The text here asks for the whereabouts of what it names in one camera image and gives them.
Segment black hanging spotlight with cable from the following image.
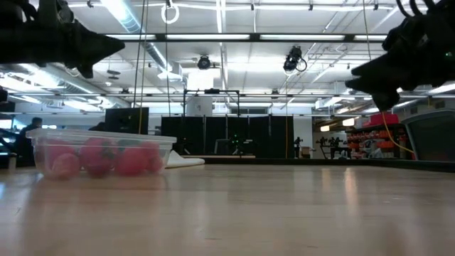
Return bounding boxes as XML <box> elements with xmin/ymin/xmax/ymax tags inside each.
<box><xmin>282</xmin><ymin>45</ymin><xmax>308</xmax><ymax>73</ymax></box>

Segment shelf with orange bins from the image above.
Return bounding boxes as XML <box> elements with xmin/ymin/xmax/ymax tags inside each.
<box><xmin>346</xmin><ymin>112</ymin><xmax>410</xmax><ymax>160</ymax></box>

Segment white tupperware lid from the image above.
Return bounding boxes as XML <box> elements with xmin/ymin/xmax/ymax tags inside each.
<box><xmin>166</xmin><ymin>149</ymin><xmax>206</xmax><ymax>169</ymax></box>

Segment white hanging ring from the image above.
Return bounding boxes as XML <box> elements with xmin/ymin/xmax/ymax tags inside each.
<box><xmin>160</xmin><ymin>3</ymin><xmax>181</xmax><ymax>25</ymax></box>

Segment person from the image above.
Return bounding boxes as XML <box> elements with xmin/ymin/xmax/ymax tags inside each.
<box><xmin>16</xmin><ymin>117</ymin><xmax>44</xmax><ymax>168</ymax></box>

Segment clear plastic tupperware container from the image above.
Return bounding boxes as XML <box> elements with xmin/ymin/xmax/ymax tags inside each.
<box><xmin>26</xmin><ymin>127</ymin><xmax>178</xmax><ymax>181</ymax></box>

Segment green vegetable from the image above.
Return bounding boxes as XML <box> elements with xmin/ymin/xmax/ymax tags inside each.
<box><xmin>117</xmin><ymin>138</ymin><xmax>144</xmax><ymax>149</ymax></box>

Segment black gantry frame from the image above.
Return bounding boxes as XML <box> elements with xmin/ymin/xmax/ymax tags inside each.
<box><xmin>183</xmin><ymin>88</ymin><xmax>241</xmax><ymax>118</ymax></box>

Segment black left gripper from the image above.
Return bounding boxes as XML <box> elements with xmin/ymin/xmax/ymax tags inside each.
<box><xmin>21</xmin><ymin>0</ymin><xmax>127</xmax><ymax>80</ymax></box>

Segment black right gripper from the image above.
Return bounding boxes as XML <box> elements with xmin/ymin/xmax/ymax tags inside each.
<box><xmin>345</xmin><ymin>15</ymin><xmax>442</xmax><ymax>112</ymax></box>

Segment silver ventilation duct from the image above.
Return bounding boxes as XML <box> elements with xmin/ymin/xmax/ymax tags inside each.
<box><xmin>101</xmin><ymin>0</ymin><xmax>178</xmax><ymax>78</ymax></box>

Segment black metal table frame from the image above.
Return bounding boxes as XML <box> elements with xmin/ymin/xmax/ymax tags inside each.
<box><xmin>204</xmin><ymin>155</ymin><xmax>455</xmax><ymax>171</ymax></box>

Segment yellow hanging cable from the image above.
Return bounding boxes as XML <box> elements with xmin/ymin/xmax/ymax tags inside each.
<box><xmin>361</xmin><ymin>0</ymin><xmax>416</xmax><ymax>154</ymax></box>

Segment red strawberry with green top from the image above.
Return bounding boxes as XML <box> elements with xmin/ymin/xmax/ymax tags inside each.
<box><xmin>78</xmin><ymin>137</ymin><xmax>119</xmax><ymax>178</ymax></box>

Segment black hanging cable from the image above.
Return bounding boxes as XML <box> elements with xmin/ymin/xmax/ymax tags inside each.
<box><xmin>132</xmin><ymin>0</ymin><xmax>147</xmax><ymax>108</ymax></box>

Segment black cabinet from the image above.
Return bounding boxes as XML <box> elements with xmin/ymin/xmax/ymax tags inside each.
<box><xmin>104</xmin><ymin>107</ymin><xmax>150</xmax><ymax>135</ymax></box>

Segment black partition panels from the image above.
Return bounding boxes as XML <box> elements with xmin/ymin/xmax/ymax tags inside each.
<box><xmin>161</xmin><ymin>114</ymin><xmax>295</xmax><ymax>159</ymax></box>

